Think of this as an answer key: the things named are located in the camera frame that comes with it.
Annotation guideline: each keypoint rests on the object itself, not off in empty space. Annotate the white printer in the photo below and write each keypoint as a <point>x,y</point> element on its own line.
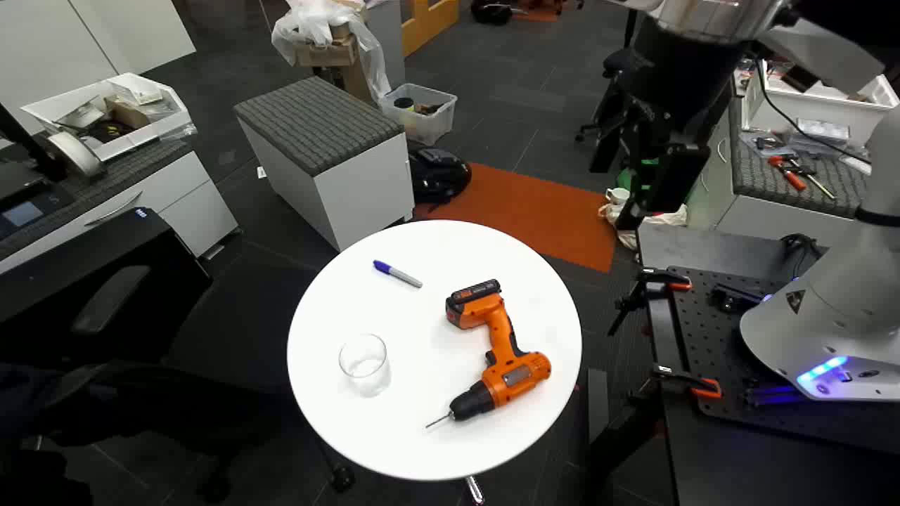
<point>188,202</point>

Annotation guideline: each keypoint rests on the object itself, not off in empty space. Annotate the clear glass cup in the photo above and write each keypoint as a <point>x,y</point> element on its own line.
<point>363,375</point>

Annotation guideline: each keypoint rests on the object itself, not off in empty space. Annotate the white storage cabinet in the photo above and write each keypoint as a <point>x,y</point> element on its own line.
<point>57,39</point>

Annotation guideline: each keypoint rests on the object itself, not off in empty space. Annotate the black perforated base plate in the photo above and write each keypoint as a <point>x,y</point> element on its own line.
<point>720,348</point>

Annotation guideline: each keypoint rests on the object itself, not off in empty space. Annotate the white plastic bag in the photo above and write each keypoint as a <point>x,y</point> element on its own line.
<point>306,30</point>

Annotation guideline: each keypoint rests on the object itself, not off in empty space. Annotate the grey tape roll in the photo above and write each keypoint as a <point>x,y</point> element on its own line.
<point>75,157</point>

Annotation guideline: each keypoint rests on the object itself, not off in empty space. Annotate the marker with blue cap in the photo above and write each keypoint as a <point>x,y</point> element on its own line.
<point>398,275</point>

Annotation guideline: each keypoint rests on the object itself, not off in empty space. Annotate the black device with blue screen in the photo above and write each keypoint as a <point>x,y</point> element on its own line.
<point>24,216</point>

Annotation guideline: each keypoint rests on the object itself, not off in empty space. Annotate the brown cardboard box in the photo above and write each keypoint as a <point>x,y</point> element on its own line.
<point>324,53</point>

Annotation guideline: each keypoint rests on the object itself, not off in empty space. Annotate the white storage bin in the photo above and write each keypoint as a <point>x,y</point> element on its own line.
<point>826,109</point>

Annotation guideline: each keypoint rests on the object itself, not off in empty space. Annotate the white tray with clutter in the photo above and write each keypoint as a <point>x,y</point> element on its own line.
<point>151,94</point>

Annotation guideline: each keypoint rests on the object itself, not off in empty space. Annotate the orange wooden cabinet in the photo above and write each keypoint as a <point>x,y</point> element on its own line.
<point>427,19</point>

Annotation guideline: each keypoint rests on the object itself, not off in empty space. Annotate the white and green bag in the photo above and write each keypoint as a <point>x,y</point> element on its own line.
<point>615,202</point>

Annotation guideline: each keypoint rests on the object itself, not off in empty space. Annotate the orange black clamp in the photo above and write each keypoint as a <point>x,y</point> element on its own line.
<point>668,279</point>
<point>698,385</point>

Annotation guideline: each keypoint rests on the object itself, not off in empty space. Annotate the white cabinet with tools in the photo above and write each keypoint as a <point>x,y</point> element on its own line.
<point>750,213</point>

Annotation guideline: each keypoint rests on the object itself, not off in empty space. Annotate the black office chair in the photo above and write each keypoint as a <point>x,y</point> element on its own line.
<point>123,243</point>

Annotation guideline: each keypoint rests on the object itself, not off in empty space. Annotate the white cabinet with grey cushion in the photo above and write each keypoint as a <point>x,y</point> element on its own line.
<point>356,178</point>

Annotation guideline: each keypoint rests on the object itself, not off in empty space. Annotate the clear plastic bin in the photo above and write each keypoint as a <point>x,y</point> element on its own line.
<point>434,116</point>

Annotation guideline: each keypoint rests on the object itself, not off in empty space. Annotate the black backpack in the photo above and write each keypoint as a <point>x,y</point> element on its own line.
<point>439,175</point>

